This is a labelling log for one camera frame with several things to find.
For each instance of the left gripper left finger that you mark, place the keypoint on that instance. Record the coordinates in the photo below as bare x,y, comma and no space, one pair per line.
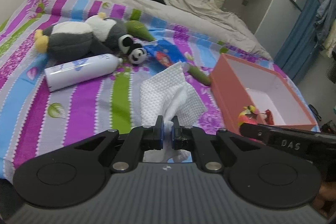
139,140

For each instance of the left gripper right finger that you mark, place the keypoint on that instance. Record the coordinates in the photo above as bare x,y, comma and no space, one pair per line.
199,144

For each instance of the white tissue cloth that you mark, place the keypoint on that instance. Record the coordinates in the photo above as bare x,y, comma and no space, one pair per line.
169,94

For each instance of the pink yellow tassel toy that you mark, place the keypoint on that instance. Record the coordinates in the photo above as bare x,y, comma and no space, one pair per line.
248,115

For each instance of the small panda plush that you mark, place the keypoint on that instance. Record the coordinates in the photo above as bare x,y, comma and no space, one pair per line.
135,52

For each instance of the blue cartoon snack bag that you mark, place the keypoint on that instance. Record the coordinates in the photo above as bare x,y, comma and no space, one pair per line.
164,52

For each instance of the person's right hand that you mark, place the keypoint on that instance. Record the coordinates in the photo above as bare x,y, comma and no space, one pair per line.
327,193

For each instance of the pink cardboard box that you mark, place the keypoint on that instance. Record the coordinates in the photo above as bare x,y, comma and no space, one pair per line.
237,83

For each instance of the blue curtain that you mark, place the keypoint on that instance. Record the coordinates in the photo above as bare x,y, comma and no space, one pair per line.
300,49

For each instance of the white spray bottle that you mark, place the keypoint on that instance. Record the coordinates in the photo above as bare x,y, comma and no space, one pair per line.
78,71

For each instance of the colourful striped bed sheet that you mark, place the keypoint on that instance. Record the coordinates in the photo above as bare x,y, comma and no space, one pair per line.
35,121

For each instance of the green plush stick toy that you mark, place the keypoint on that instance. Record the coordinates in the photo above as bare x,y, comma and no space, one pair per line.
138,29

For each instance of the grey duvet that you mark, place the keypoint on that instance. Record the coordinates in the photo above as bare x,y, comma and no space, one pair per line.
202,16

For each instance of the hanging clothes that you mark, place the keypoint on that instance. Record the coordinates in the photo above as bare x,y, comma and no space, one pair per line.
325,28

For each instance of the grey white penguin plush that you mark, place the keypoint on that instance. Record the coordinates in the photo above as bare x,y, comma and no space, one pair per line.
73,40

